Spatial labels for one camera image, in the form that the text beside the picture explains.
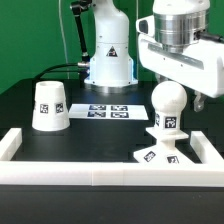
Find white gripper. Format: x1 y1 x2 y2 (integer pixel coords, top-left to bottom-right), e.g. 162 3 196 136
138 34 224 112

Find white lamp bulb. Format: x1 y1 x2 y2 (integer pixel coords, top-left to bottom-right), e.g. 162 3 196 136
151 81 187 133

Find white lamp base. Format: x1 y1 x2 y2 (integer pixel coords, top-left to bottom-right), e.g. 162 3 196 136
133 127 192 166

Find white lamp shade cone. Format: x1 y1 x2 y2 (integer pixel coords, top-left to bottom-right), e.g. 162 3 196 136
32 81 70 131

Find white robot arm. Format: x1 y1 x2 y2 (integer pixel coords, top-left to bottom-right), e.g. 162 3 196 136
85 0 224 111

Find white U-shaped fence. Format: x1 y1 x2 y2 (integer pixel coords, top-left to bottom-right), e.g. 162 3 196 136
0 128 224 187

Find white marker sheet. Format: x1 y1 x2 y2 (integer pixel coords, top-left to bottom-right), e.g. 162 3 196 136
69 104 148 120

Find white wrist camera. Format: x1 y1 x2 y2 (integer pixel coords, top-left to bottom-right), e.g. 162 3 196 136
136 15 155 37

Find black cables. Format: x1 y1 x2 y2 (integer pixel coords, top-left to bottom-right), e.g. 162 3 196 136
33 61 90 81

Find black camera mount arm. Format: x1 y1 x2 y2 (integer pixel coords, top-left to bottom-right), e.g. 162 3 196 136
70 0 92 62

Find white hanging cable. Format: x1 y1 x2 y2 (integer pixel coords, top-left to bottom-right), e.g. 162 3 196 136
58 0 71 80

